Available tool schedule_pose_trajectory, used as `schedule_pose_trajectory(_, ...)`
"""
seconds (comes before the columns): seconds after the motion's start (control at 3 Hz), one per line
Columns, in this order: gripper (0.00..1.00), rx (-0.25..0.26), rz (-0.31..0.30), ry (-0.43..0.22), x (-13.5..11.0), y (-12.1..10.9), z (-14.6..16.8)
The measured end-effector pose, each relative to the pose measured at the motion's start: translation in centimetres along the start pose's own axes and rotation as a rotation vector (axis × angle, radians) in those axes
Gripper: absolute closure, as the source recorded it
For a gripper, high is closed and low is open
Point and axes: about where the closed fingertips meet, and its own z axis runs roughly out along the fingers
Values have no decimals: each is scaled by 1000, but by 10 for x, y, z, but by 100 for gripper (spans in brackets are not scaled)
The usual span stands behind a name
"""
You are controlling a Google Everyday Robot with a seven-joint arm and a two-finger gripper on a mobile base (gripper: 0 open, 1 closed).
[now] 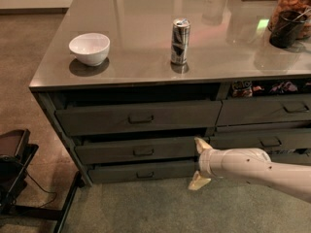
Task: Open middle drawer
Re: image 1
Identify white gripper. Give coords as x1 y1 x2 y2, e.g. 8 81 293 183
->
189 137 226 191

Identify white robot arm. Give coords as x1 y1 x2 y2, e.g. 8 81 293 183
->
189 137 311 203

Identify snack bags in drawer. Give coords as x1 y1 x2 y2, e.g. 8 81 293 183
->
230 79 311 98

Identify grey drawer cabinet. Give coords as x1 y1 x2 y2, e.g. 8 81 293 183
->
30 0 311 184

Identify silver drink can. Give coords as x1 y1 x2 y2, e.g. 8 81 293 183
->
171 18 190 65

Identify white ceramic bowl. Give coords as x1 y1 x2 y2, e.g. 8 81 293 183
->
69 33 110 66

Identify black cup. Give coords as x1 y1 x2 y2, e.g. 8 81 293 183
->
269 11 307 49

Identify black stand with tray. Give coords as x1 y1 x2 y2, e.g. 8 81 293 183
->
0 129 85 233

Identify glass snack jar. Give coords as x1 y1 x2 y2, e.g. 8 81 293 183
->
268 0 311 40

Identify black cable on floor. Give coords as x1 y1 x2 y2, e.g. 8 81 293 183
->
13 170 58 212

